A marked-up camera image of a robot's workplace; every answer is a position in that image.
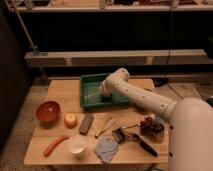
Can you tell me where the brown rectangular block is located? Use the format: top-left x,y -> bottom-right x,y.
79,113 -> 94,135

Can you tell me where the dark grape bunch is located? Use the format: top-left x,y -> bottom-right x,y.
140,116 -> 164,141

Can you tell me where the lower metal shelf beam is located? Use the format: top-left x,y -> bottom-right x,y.
25,49 -> 213,68

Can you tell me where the yellow apple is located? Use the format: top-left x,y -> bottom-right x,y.
64,113 -> 77,128

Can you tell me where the white cup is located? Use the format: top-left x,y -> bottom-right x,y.
67,135 -> 87,158

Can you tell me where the black handled peeler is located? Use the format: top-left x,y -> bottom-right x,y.
112,126 -> 158,157

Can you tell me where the red bowl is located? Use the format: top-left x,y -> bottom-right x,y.
36,101 -> 60,125

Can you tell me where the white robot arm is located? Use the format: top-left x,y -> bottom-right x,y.
100,68 -> 213,171

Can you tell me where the blue grey cloth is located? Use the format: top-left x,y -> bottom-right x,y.
94,137 -> 119,164

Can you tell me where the upper metal shelf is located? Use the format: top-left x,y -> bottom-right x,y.
4,0 -> 213,12

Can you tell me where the green plastic tray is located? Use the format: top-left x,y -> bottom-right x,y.
79,73 -> 130,110

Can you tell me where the orange carrot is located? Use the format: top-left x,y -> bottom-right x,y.
43,135 -> 68,157

